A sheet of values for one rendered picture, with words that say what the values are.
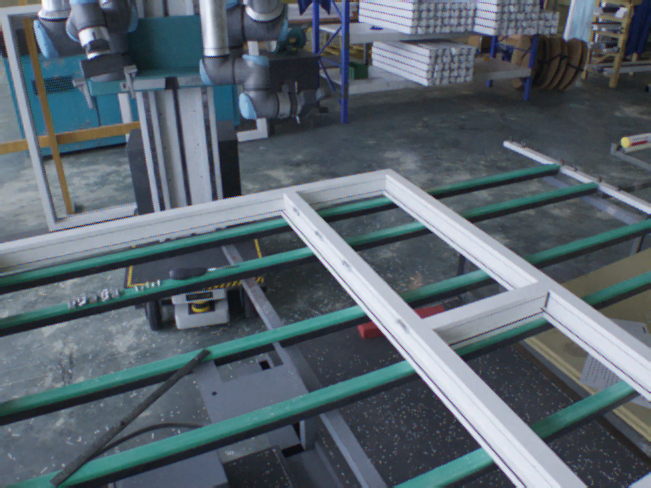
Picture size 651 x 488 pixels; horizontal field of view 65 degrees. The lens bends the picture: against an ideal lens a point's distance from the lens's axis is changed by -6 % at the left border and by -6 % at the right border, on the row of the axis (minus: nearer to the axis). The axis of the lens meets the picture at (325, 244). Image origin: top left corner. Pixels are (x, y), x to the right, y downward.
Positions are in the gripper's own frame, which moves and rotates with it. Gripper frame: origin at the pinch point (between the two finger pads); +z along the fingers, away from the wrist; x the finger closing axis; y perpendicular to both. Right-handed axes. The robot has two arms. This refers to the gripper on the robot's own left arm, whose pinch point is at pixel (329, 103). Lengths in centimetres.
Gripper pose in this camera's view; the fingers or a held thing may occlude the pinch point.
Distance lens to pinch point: 205.7
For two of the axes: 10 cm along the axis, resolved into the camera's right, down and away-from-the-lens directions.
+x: 3.8, -2.0, -9.0
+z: 9.0, -1.4, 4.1
